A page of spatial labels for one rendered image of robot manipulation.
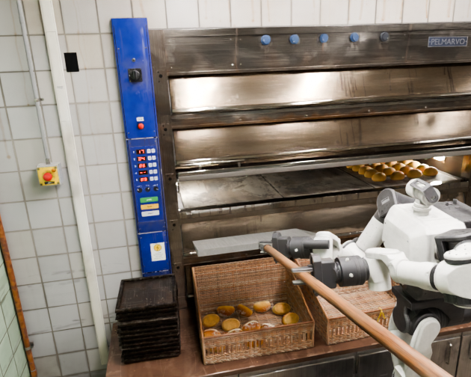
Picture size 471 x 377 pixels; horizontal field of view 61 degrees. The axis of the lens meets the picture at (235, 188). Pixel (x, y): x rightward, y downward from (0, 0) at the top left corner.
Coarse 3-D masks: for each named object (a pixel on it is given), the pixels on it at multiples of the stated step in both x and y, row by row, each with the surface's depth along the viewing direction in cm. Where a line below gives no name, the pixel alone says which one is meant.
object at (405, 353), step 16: (272, 256) 148; (304, 272) 117; (320, 288) 103; (336, 304) 93; (352, 304) 89; (352, 320) 85; (368, 320) 80; (384, 336) 73; (400, 352) 68; (416, 352) 66; (416, 368) 63; (432, 368) 61
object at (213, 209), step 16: (336, 192) 237; (352, 192) 236; (368, 192) 236; (400, 192) 241; (192, 208) 221; (208, 208) 220; (224, 208) 220; (240, 208) 222; (256, 208) 224; (272, 208) 226
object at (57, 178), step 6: (54, 162) 194; (60, 162) 194; (36, 168) 188; (42, 168) 188; (48, 168) 188; (60, 168) 193; (42, 174) 189; (54, 174) 190; (60, 174) 192; (42, 180) 189; (54, 180) 190; (60, 180) 191
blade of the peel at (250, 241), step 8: (272, 232) 205; (280, 232) 203; (288, 232) 201; (296, 232) 199; (304, 232) 197; (312, 232) 187; (200, 240) 201; (208, 240) 199; (216, 240) 197; (224, 240) 195; (232, 240) 193; (240, 240) 191; (248, 240) 189; (256, 240) 187; (200, 248) 180; (208, 248) 166; (216, 248) 167; (224, 248) 167; (232, 248) 168; (240, 248) 169; (248, 248) 169; (256, 248) 170; (200, 256) 166
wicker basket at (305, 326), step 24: (216, 264) 226; (240, 264) 228; (264, 264) 231; (216, 288) 227; (240, 288) 229; (264, 288) 231; (288, 288) 231; (216, 312) 227; (216, 336) 186; (240, 336) 188; (264, 336) 191; (288, 336) 206; (312, 336) 196; (216, 360) 190
